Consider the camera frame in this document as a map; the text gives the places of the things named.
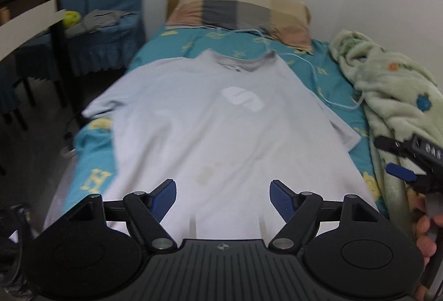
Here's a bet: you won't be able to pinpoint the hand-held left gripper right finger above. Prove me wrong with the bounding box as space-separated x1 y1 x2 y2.
268 179 389 250

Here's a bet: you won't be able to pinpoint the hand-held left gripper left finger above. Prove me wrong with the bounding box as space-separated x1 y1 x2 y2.
61 179 178 250

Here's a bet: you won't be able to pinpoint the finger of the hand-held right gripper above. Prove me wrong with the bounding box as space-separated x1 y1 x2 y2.
375 135 413 158
385 163 419 190

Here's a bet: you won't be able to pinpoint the light grey t-shirt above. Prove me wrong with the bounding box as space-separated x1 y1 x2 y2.
43 49 381 243

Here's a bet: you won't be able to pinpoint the grey clothes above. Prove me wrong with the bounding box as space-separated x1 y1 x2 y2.
65 9 135 38

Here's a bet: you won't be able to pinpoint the person's right hand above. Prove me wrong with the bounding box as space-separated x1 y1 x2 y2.
413 196 443 301

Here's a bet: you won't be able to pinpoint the green fleece blanket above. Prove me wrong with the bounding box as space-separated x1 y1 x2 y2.
328 29 443 255

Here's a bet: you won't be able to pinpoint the plaid pillow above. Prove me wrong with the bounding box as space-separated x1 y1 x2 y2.
165 0 315 55

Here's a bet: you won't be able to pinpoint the yellow-green ball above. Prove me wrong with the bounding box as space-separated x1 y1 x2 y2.
63 11 81 28

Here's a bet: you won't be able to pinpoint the dark table with white edge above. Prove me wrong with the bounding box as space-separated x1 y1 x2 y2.
0 0 75 128

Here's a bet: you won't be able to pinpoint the white cable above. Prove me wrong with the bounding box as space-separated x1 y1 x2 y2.
199 23 368 110

